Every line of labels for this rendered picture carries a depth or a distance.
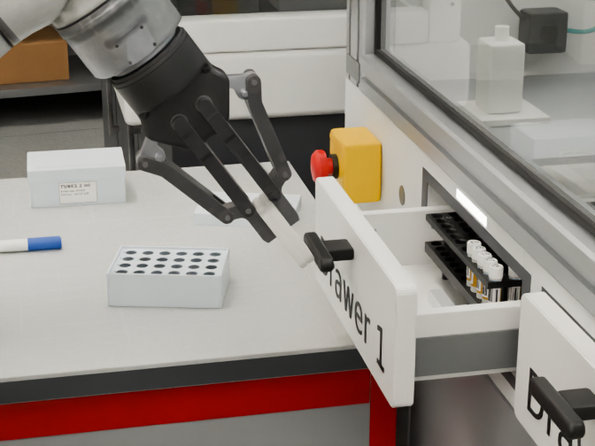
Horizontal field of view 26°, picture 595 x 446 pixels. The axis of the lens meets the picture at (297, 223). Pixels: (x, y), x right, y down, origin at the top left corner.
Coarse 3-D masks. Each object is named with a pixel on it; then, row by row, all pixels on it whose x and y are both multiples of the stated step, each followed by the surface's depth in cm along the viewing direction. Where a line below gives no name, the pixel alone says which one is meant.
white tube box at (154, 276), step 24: (120, 264) 142; (144, 264) 142; (168, 264) 141; (192, 264) 141; (216, 264) 141; (120, 288) 139; (144, 288) 139; (168, 288) 138; (192, 288) 138; (216, 288) 138
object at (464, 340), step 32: (384, 224) 128; (416, 224) 129; (416, 256) 130; (448, 288) 125; (416, 320) 105; (448, 320) 106; (480, 320) 106; (512, 320) 107; (416, 352) 106; (448, 352) 107; (480, 352) 107; (512, 352) 108
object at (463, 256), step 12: (432, 216) 126; (444, 216) 125; (444, 228) 122; (456, 228) 122; (444, 240) 121; (456, 240) 119; (468, 240) 119; (456, 252) 117; (468, 264) 114; (480, 276) 112; (504, 276) 111
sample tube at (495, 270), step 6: (492, 264) 110; (498, 264) 110; (492, 270) 110; (498, 270) 110; (492, 276) 110; (498, 276) 110; (492, 288) 110; (498, 288) 110; (492, 294) 111; (498, 294) 111; (492, 300) 111; (498, 300) 111
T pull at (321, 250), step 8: (312, 232) 118; (304, 240) 118; (312, 240) 116; (320, 240) 116; (328, 240) 116; (336, 240) 116; (344, 240) 116; (312, 248) 115; (320, 248) 114; (328, 248) 114; (336, 248) 114; (344, 248) 114; (352, 248) 114; (320, 256) 112; (328, 256) 112; (336, 256) 114; (344, 256) 114; (352, 256) 114; (320, 264) 112; (328, 264) 112
